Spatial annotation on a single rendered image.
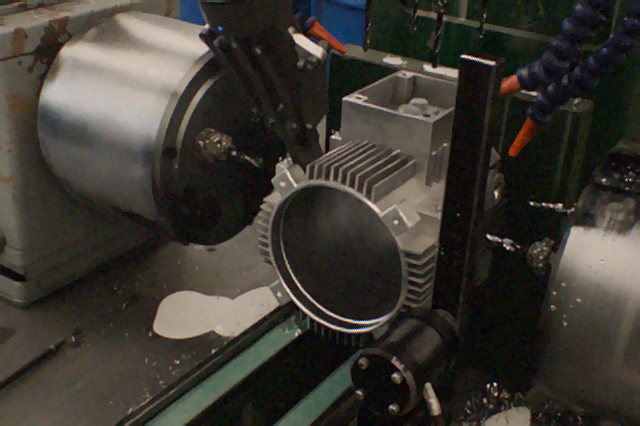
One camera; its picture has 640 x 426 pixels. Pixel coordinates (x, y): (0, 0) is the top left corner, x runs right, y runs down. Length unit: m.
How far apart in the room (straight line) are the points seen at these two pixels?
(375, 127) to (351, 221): 0.17
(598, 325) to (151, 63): 0.53
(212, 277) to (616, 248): 0.66
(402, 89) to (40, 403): 0.52
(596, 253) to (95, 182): 0.56
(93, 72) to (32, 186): 0.19
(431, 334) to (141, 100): 0.42
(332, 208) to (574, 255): 0.33
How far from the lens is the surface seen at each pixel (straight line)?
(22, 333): 1.16
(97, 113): 1.00
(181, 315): 1.16
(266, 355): 0.89
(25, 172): 1.13
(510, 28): 1.07
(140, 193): 0.97
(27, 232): 1.16
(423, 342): 0.71
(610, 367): 0.75
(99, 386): 1.06
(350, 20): 2.44
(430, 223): 0.83
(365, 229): 1.02
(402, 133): 0.86
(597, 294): 0.73
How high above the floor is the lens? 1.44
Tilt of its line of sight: 27 degrees down
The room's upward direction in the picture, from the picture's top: 3 degrees clockwise
